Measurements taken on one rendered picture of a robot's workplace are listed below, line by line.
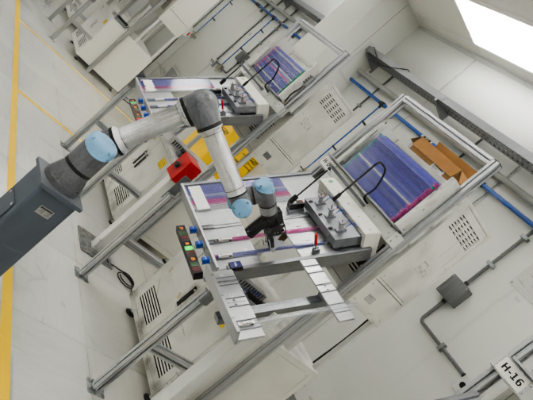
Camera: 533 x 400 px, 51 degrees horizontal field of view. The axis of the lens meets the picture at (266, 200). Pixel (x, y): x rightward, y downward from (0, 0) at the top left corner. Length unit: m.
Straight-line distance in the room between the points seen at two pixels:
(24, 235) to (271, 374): 1.35
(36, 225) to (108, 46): 4.70
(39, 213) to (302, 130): 2.15
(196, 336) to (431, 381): 1.76
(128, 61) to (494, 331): 4.83
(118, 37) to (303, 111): 3.38
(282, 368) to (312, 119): 1.72
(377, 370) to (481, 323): 0.75
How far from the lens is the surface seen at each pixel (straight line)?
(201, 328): 2.65
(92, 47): 6.68
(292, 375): 2.91
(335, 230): 2.49
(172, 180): 3.15
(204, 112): 2.00
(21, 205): 2.10
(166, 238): 3.94
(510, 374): 2.10
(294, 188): 2.87
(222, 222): 2.55
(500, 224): 4.20
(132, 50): 6.74
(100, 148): 2.04
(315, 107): 3.77
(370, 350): 4.10
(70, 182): 2.08
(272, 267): 2.33
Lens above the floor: 1.30
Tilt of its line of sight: 6 degrees down
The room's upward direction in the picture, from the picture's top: 50 degrees clockwise
